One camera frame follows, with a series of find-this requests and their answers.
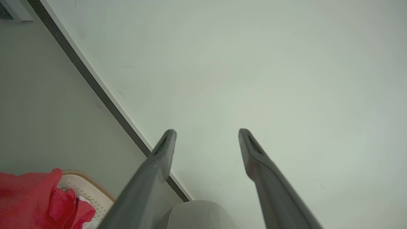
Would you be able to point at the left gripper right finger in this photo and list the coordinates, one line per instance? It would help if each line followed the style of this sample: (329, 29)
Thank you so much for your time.
(276, 194)

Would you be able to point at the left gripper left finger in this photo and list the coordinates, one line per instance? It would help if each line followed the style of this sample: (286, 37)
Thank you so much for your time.
(143, 190)

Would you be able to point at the plain red garment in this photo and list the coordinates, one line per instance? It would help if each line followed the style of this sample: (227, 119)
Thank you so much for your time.
(25, 197)

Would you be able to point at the cream perforated laundry basket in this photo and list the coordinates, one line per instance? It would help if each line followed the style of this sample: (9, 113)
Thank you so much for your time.
(92, 194)

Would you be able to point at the grey fabric sofa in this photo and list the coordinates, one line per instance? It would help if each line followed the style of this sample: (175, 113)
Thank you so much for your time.
(197, 216)

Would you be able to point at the white and dark baseboard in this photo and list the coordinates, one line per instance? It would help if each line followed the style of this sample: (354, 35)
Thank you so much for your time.
(95, 84)

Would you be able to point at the grey metal frame foot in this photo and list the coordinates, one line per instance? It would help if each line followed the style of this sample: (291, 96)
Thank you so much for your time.
(17, 9)

